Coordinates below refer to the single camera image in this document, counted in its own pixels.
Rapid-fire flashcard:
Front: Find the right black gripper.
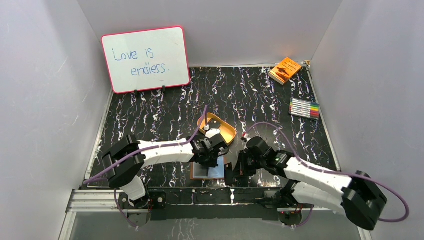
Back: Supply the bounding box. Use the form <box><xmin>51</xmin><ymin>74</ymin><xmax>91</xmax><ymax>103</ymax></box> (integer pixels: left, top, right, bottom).
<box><xmin>231</xmin><ymin>149</ymin><xmax>266</xmax><ymax>177</ymax></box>

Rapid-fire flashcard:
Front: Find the brown leather card holder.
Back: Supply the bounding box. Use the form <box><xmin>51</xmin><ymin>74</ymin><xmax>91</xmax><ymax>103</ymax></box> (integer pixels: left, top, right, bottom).
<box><xmin>190</xmin><ymin>156</ymin><xmax>227</xmax><ymax>180</ymax></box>

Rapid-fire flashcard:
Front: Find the black credit card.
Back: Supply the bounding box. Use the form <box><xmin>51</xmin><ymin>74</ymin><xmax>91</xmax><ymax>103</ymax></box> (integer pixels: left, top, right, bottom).
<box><xmin>224</xmin><ymin>162</ymin><xmax>235</xmax><ymax>187</ymax></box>
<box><xmin>208</xmin><ymin>119</ymin><xmax>222</xmax><ymax>130</ymax></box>

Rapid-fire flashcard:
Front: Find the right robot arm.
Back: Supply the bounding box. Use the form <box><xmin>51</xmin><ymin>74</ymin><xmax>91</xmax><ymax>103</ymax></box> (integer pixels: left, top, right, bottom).
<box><xmin>235</xmin><ymin>136</ymin><xmax>388</xmax><ymax>231</ymax></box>

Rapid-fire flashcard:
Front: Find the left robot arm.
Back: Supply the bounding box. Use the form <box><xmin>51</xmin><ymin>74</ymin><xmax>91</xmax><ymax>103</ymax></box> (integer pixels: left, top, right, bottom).
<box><xmin>102</xmin><ymin>133</ymin><xmax>229</xmax><ymax>208</ymax></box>

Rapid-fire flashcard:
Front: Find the orange oval tray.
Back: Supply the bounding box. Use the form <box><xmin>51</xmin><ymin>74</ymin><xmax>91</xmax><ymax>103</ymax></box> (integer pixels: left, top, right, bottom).
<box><xmin>197</xmin><ymin>112</ymin><xmax>237</xmax><ymax>146</ymax></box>

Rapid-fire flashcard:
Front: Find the coloured marker pen set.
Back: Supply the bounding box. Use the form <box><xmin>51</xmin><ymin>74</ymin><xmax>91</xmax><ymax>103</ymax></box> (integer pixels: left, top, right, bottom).
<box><xmin>288</xmin><ymin>97</ymin><xmax>320</xmax><ymax>121</ymax></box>

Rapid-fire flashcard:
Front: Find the orange book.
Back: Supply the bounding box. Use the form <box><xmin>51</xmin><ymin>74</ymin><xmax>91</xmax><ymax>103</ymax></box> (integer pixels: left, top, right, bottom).
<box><xmin>268</xmin><ymin>57</ymin><xmax>302</xmax><ymax>85</ymax></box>

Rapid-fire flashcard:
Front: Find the pink framed whiteboard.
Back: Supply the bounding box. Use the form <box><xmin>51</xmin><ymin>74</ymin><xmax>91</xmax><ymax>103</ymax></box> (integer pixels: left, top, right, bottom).
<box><xmin>101</xmin><ymin>26</ymin><xmax>191</xmax><ymax>94</ymax></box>

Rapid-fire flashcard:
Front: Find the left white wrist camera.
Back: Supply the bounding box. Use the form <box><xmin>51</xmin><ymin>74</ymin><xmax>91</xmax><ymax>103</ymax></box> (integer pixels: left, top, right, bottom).
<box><xmin>204</xmin><ymin>124</ymin><xmax>221</xmax><ymax>139</ymax></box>

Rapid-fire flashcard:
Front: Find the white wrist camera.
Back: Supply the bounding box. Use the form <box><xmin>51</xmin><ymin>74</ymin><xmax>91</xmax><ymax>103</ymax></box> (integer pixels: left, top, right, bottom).
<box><xmin>241</xmin><ymin>132</ymin><xmax>251</xmax><ymax>143</ymax></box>
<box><xmin>204</xmin><ymin>124</ymin><xmax>221</xmax><ymax>139</ymax></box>

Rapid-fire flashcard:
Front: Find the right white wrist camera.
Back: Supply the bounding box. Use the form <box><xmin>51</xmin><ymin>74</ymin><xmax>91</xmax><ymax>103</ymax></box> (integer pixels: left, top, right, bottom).
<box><xmin>241</xmin><ymin>132</ymin><xmax>251</xmax><ymax>143</ymax></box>

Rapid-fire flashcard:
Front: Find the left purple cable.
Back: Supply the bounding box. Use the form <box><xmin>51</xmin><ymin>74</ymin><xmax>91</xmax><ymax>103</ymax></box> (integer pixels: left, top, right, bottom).
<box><xmin>83</xmin><ymin>105</ymin><xmax>210</xmax><ymax>229</ymax></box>

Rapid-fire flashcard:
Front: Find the purple cable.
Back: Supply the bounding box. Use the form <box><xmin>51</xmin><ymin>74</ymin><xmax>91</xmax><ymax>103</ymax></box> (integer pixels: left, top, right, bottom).
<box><xmin>245</xmin><ymin>121</ymin><xmax>410</xmax><ymax>229</ymax></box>
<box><xmin>83</xmin><ymin>105</ymin><xmax>210</xmax><ymax>229</ymax></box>

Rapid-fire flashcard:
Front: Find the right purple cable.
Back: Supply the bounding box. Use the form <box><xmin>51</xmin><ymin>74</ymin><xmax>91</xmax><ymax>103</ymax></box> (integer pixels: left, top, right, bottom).
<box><xmin>245</xmin><ymin>121</ymin><xmax>410</xmax><ymax>229</ymax></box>

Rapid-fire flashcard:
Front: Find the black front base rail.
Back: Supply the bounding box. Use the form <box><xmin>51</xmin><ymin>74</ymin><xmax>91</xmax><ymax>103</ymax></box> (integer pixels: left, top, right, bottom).
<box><xmin>148</xmin><ymin>187</ymin><xmax>296</xmax><ymax>221</ymax></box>

